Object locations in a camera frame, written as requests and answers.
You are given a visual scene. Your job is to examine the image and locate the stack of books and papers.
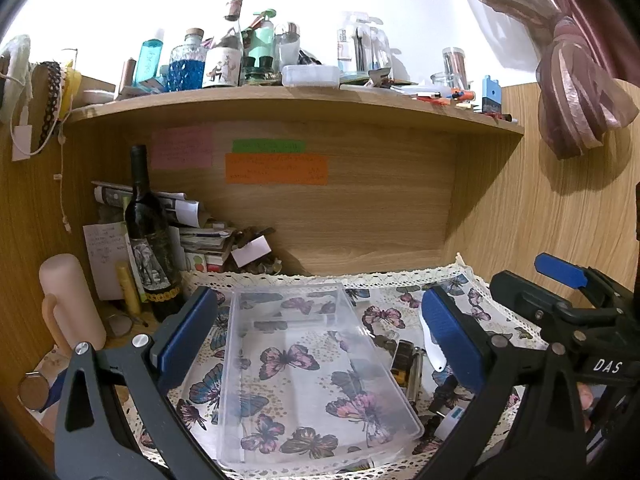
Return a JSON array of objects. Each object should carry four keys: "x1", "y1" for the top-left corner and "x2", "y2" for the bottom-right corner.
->
[{"x1": 91, "y1": 180, "x2": 281, "y2": 276}]

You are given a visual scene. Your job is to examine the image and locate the yellow candle stick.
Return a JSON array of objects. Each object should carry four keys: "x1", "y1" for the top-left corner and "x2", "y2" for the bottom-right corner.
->
[{"x1": 115, "y1": 261, "x2": 142, "y2": 318}]

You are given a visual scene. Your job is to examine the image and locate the blue glass bottle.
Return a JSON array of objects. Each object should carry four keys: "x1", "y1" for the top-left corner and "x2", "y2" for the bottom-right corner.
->
[{"x1": 167, "y1": 28, "x2": 207, "y2": 92}]

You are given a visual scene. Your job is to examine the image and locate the turquoise spray bottle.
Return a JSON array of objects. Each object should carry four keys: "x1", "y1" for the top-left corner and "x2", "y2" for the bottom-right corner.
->
[{"x1": 132, "y1": 29, "x2": 164, "y2": 86}]

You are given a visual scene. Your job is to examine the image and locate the pink sticky note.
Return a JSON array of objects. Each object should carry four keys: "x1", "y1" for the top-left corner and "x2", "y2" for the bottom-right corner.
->
[{"x1": 151, "y1": 127, "x2": 214, "y2": 171}]

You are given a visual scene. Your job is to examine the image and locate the green sticky note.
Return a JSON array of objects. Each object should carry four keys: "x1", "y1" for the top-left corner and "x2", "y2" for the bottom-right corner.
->
[{"x1": 232, "y1": 139, "x2": 306, "y2": 154}]

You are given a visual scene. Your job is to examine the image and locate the wristwatch with round face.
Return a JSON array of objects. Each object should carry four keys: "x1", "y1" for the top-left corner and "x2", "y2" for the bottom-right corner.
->
[{"x1": 18, "y1": 370, "x2": 66, "y2": 412}]

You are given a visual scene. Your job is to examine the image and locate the white plastic box on shelf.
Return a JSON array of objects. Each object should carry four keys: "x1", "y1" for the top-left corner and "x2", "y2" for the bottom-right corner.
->
[{"x1": 281, "y1": 64, "x2": 341, "y2": 89}]

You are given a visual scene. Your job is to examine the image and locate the white note paper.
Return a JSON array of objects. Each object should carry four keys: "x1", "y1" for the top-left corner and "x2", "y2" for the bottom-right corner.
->
[{"x1": 82, "y1": 222, "x2": 128, "y2": 301}]

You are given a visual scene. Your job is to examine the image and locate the orange sticky note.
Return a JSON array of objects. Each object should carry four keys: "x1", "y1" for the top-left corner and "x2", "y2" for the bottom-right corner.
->
[{"x1": 224, "y1": 153, "x2": 329, "y2": 185}]

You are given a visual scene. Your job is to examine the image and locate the small white cardboard box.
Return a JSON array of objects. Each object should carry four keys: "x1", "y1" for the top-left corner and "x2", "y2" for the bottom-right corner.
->
[{"x1": 231, "y1": 235, "x2": 271, "y2": 268}]

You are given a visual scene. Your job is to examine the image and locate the butterfly print lace tablecloth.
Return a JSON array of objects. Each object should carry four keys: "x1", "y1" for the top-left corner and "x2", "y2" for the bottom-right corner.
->
[{"x1": 167, "y1": 261, "x2": 544, "y2": 479}]

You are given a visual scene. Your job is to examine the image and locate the small white blue box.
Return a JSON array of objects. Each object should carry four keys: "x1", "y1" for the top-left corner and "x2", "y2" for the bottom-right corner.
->
[{"x1": 434, "y1": 406, "x2": 465, "y2": 442}]

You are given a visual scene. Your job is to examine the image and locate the pink cylindrical mug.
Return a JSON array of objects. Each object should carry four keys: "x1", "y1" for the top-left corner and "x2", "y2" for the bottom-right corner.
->
[{"x1": 39, "y1": 254, "x2": 106, "y2": 358}]

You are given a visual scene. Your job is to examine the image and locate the white labelled bottle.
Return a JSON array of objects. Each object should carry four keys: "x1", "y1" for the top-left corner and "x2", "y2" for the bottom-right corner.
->
[{"x1": 202, "y1": 0, "x2": 243, "y2": 88}]

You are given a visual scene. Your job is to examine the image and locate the white charger with cable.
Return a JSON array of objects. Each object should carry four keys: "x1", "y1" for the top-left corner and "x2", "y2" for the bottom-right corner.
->
[{"x1": 1, "y1": 75, "x2": 42, "y2": 162}]

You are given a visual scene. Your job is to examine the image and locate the dark wine bottle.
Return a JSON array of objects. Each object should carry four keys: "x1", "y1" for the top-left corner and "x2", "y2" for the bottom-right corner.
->
[{"x1": 125, "y1": 145, "x2": 183, "y2": 322}]

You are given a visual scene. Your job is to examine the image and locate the clear plastic storage box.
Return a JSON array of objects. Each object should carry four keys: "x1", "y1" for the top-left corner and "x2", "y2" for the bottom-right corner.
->
[{"x1": 216, "y1": 283, "x2": 424, "y2": 476}]

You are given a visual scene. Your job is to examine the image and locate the silver metal pen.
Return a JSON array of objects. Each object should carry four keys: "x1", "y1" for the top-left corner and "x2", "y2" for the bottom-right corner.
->
[{"x1": 406, "y1": 347, "x2": 425, "y2": 405}]

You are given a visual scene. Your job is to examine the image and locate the wooden shelf board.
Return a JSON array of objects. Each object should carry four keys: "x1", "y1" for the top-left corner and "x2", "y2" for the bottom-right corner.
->
[{"x1": 68, "y1": 87, "x2": 524, "y2": 136}]

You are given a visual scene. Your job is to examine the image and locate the pink curtain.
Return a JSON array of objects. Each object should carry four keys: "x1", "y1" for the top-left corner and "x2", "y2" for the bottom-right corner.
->
[{"x1": 480, "y1": 0, "x2": 639, "y2": 159}]

